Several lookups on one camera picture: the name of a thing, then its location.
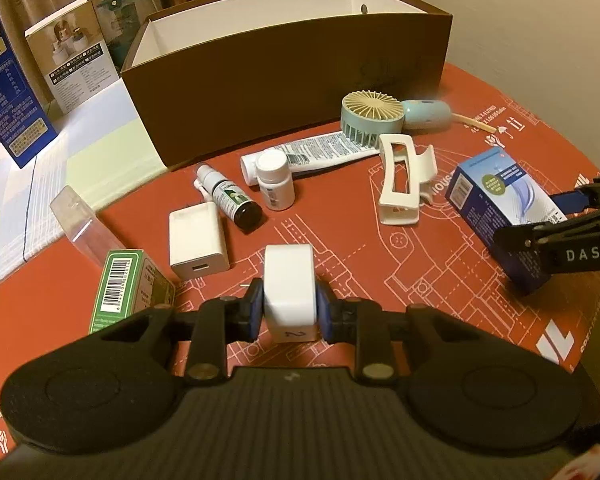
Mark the blue white medicine box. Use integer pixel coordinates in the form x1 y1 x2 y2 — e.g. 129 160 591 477
443 146 569 297

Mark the white power plug adapter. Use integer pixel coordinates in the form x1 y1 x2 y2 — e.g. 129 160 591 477
263 244 318 344

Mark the green medicine box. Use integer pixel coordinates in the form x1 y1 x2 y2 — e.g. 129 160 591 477
88 249 175 334

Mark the white hair claw clip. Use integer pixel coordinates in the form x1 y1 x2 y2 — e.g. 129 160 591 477
377 133 438 226

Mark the blue handheld mini fan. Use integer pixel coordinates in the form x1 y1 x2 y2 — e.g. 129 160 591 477
340 90 498 148

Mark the white usb charger cube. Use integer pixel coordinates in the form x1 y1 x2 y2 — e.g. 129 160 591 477
169 202 230 281

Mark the red Motul cardboard mat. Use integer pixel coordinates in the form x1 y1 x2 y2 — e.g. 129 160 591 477
0 65 600 457

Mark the small dark spray bottle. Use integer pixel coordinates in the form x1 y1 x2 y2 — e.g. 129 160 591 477
196 164 263 232

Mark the white pill bottle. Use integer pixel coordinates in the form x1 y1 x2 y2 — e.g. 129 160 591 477
256 148 296 211

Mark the clear plastic case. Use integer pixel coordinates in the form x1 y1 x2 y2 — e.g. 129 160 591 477
50 185 124 266

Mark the white cream tube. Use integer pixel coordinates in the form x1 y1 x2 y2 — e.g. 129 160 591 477
240 131 379 186

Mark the pastel checked table cloth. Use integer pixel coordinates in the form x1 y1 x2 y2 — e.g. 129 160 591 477
0 80 166 281

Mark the brown cardboard storage box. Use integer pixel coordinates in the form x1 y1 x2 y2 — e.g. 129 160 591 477
122 0 453 168

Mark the tall blue milk carton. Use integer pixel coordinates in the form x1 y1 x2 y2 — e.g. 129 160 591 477
0 18 57 168

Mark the white humidifier product box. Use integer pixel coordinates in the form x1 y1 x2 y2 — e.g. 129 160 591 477
24 0 119 114

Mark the glass jar green lid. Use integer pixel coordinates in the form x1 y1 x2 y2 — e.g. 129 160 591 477
96 0 150 70

